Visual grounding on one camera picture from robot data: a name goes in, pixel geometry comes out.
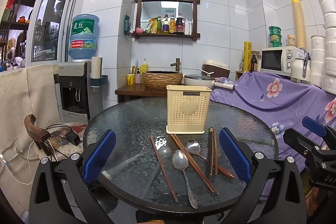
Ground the paper cup roll holder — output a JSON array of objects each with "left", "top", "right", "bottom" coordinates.
[{"left": 90, "top": 57, "right": 108, "bottom": 92}]

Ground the blue water jug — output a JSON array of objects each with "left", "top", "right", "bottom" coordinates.
[{"left": 68, "top": 14, "right": 100, "bottom": 60}]

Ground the cream plastic utensil holder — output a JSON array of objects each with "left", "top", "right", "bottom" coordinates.
[{"left": 166, "top": 85, "right": 212, "bottom": 135}]

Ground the yellow mug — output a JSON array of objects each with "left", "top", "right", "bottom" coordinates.
[{"left": 126, "top": 74, "right": 135, "bottom": 85}]

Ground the yellow wrapped roll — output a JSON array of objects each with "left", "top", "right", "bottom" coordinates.
[{"left": 243, "top": 42, "right": 252, "bottom": 72}]

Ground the sliding glass window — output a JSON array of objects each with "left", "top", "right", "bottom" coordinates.
[{"left": 1, "top": 0, "right": 76, "bottom": 71}]

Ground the brown rice cooker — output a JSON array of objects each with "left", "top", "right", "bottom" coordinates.
[{"left": 201, "top": 60, "right": 230, "bottom": 78}]

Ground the bronze faucet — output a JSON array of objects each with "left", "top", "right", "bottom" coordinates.
[{"left": 170, "top": 58, "right": 181, "bottom": 72}]

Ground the woven basket sink bowl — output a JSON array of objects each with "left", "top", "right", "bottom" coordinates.
[{"left": 142, "top": 71, "right": 183, "bottom": 89}]

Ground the steel spoon with brown handle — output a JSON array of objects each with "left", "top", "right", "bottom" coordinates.
[{"left": 185, "top": 140, "right": 236, "bottom": 179}]

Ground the yellow paper cup stack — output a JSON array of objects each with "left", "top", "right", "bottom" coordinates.
[{"left": 291, "top": 0, "right": 306, "bottom": 49}]

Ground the white frying pan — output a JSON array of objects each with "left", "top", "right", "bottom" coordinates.
[{"left": 183, "top": 73, "right": 235, "bottom": 90}]

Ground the white thermos kettle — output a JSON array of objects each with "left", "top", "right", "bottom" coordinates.
[{"left": 290, "top": 55, "right": 310, "bottom": 85}]

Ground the wooden chair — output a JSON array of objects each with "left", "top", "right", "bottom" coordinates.
[{"left": 24, "top": 114, "right": 51, "bottom": 156}]

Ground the green bowl stack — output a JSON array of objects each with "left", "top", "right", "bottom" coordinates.
[{"left": 269, "top": 26, "right": 282, "bottom": 47}]

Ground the dark wooden wall shelf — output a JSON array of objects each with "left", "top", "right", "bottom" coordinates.
[{"left": 132, "top": 0, "right": 201, "bottom": 41}]

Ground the yellow soap bottle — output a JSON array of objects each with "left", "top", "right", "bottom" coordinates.
[{"left": 139, "top": 59, "right": 149, "bottom": 74}]

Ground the dark wooden side counter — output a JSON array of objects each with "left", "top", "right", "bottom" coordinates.
[{"left": 115, "top": 84, "right": 167, "bottom": 103}]

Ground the black chopstick gold band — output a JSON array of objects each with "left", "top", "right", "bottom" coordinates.
[{"left": 207, "top": 127, "right": 214, "bottom": 176}]

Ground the brown wooden chopstick pair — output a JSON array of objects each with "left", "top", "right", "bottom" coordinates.
[
  {"left": 170, "top": 134, "right": 218, "bottom": 196},
  {"left": 172, "top": 134, "right": 220, "bottom": 196}
]

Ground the white water dispenser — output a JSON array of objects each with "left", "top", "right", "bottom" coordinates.
[{"left": 59, "top": 61, "right": 103, "bottom": 123}]

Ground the round glass table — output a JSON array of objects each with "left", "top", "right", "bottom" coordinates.
[{"left": 83, "top": 97, "right": 280, "bottom": 214}]

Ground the white microwave oven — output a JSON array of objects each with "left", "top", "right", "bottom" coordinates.
[{"left": 260, "top": 46, "right": 305, "bottom": 77}]

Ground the purple floral cloth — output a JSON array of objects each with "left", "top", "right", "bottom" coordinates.
[{"left": 211, "top": 72, "right": 335, "bottom": 171}]

